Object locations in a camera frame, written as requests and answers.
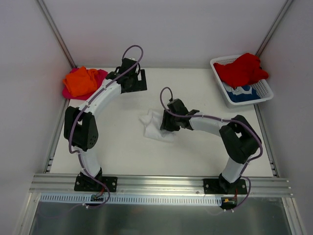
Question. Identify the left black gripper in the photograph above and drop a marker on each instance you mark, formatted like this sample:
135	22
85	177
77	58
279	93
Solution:
138	82

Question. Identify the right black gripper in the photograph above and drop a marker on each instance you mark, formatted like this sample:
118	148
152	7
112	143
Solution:
165	121

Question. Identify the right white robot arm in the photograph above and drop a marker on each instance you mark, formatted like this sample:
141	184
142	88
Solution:
239	138

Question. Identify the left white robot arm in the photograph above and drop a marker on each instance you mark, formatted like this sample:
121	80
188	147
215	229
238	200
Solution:
80	128

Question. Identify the pink folded t shirt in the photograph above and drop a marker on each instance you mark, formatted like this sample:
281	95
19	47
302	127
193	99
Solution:
100	78

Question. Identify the orange folded t shirt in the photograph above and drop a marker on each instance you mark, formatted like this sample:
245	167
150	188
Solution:
80	82

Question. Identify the blue white t shirt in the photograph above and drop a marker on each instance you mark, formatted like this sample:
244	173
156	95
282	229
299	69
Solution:
241	94

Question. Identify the red crumpled t shirt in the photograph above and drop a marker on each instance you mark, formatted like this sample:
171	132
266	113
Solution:
245	70

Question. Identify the white plastic basket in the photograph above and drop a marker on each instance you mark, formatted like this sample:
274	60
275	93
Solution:
262	88

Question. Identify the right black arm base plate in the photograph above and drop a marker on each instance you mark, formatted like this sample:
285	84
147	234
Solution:
222	186

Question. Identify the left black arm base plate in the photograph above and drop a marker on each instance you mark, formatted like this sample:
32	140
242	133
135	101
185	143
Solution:
84	183

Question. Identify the white slotted cable duct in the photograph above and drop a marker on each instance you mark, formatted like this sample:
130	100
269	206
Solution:
132	199

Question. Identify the aluminium front rail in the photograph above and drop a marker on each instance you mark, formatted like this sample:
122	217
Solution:
164	185

